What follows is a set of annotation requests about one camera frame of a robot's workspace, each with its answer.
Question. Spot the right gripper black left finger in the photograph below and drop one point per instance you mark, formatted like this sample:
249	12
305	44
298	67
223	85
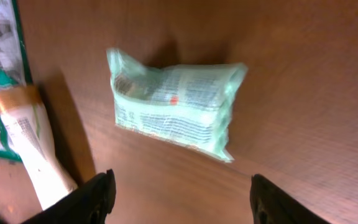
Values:
89	204

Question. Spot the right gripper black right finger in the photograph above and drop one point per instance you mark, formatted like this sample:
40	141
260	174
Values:
271	205

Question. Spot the white cream tube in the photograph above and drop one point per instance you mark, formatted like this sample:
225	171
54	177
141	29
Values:
26	121

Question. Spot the teal tissue pack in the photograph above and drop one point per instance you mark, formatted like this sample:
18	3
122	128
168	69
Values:
188	105

